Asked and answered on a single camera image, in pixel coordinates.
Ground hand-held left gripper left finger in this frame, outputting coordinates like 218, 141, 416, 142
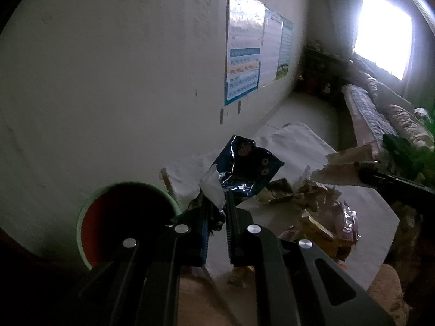
79, 195, 213, 326

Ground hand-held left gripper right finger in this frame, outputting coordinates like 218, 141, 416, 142
225, 192, 396, 326

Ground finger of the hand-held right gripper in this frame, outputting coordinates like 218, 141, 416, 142
382, 134, 435, 179
358, 167, 435, 220

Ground beige torn paper wrapper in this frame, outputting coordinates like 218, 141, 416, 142
311, 144, 378, 187

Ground blue foil snack wrapper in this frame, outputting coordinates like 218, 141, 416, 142
175, 135, 285, 225

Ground green bin with red liner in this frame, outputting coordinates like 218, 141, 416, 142
76, 181, 182, 270

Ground floral pillow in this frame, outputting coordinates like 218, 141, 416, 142
386, 104, 435, 150

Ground white table cloth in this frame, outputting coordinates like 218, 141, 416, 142
160, 122, 401, 291

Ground folded plaid blanket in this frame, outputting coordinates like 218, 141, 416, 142
341, 84, 398, 157

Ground crumpled beige wrapper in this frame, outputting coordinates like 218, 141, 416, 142
296, 177, 341, 211

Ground dark wooden shelf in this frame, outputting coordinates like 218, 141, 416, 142
299, 46, 350, 97

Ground bright window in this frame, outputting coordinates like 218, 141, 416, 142
352, 0, 413, 81

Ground green bordered wall poster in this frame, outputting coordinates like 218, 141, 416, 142
275, 18, 293, 80

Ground white table wall poster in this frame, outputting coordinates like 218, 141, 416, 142
260, 7, 283, 87

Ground blue chart wall poster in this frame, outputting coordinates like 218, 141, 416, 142
224, 0, 266, 106

